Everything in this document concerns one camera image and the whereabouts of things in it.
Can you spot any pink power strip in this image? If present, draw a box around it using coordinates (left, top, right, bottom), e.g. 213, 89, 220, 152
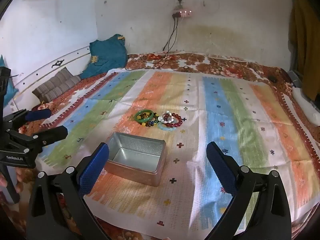
171, 9, 193, 18

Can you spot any white rolled cloth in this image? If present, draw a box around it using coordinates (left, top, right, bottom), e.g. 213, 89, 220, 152
292, 87, 320, 125

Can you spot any teal garment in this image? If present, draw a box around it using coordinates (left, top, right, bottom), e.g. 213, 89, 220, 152
81, 34, 128, 79

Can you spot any silver metal tin box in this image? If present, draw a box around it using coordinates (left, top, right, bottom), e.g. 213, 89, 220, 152
104, 132, 167, 187

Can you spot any white bed headboard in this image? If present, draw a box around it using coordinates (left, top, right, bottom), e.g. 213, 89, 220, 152
12, 45, 91, 110

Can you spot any red bead bracelet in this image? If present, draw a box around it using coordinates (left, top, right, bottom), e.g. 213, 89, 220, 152
162, 114, 187, 128

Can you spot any striped grey pillow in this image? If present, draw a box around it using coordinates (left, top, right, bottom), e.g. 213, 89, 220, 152
32, 67, 82, 103

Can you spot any mustard yellow garment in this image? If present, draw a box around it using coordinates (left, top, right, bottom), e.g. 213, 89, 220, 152
289, 0, 320, 100

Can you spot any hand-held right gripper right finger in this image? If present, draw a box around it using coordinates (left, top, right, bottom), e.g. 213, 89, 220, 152
206, 141, 293, 240

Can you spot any black cable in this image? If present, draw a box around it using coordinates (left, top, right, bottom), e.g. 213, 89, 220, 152
162, 17, 176, 52
135, 17, 179, 70

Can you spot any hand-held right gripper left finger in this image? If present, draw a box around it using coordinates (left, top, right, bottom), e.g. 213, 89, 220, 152
26, 142, 110, 240

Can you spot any light blue bead bracelet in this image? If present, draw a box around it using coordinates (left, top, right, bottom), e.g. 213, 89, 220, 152
157, 122, 177, 132

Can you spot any white bead bracelet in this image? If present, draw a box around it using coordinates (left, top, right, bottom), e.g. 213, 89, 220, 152
160, 112, 175, 124

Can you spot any teal cloth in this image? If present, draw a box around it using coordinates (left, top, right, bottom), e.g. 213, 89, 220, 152
0, 55, 18, 103

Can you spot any grey object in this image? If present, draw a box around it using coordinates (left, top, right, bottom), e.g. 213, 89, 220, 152
287, 71, 303, 88

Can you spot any colourful striped mat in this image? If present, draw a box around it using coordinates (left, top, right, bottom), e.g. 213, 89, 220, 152
35, 69, 320, 238

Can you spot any person's left hand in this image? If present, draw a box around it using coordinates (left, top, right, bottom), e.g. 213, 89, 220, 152
0, 167, 22, 194

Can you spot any multicolour bead bracelet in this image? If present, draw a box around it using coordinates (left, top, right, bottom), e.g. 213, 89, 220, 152
144, 116, 162, 128

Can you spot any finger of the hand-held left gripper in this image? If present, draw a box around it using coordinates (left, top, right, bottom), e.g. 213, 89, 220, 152
9, 126, 68, 153
2, 108, 52, 128

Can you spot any green jade bangle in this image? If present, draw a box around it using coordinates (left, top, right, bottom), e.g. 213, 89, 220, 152
134, 109, 155, 122

